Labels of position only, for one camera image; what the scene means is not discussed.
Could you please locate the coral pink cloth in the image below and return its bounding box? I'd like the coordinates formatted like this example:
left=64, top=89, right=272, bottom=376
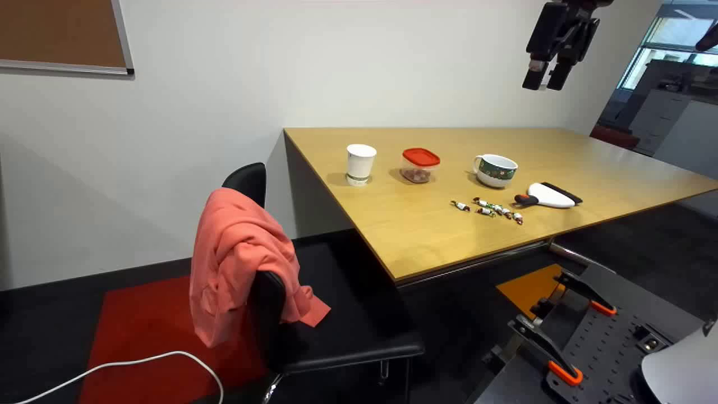
left=185, top=186, right=331, bottom=353

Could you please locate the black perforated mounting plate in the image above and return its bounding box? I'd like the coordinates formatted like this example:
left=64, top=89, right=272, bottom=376
left=472, top=261, right=706, bottom=404

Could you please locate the white bowl with patterned band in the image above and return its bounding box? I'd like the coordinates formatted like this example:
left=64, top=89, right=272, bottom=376
left=468, top=153, right=521, bottom=191

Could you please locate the white paper cup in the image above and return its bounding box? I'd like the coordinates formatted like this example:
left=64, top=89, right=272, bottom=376
left=343, top=142, right=378, bottom=186

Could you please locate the glass door panel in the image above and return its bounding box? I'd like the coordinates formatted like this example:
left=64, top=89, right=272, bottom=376
left=590, top=0, right=718, bottom=162

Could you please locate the black ball with red hole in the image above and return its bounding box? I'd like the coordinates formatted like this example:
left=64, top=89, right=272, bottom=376
left=512, top=179, right=582, bottom=211

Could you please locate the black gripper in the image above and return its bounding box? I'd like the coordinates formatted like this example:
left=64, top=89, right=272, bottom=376
left=521, top=0, right=603, bottom=92

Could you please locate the small metal bracket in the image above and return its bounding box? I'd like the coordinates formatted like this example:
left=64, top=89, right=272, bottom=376
left=632, top=322, right=664, bottom=354

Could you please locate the black office chair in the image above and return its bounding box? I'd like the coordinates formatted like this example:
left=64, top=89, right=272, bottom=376
left=222, top=159, right=425, bottom=404

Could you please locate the white floor cable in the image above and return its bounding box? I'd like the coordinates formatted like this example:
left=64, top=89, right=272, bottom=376
left=12, top=348, right=227, bottom=404

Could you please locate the cork board with silver frame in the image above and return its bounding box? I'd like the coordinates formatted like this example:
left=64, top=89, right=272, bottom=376
left=0, top=0, right=137, bottom=78

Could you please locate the red seat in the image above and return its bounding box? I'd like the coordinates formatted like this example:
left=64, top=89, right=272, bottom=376
left=590, top=120, right=641, bottom=153

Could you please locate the black clamp with orange tip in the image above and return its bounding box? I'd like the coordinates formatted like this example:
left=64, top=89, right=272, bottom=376
left=506, top=312, right=588, bottom=390
left=555, top=270, right=622, bottom=320

